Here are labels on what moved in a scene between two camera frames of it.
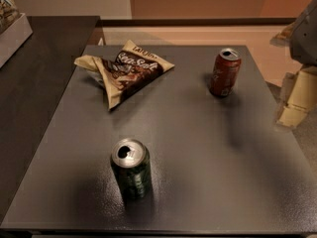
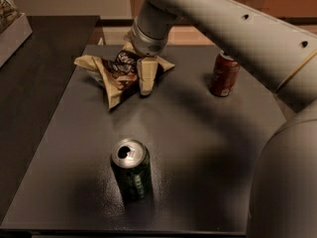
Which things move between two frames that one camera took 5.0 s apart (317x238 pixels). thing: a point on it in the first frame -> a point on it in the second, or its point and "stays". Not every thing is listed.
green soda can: x=131 y=162 stays
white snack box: x=13 y=37 stays
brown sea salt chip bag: x=124 y=71 stays
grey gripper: x=305 y=39 -> x=147 y=45
